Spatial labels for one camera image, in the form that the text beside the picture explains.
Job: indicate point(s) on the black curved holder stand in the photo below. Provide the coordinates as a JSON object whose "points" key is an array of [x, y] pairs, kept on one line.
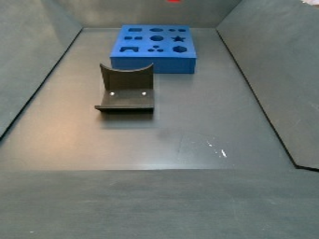
{"points": [[128, 89]]}

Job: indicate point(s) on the blue shape sorter block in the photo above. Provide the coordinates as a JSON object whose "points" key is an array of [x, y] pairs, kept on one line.
{"points": [[161, 45]]}

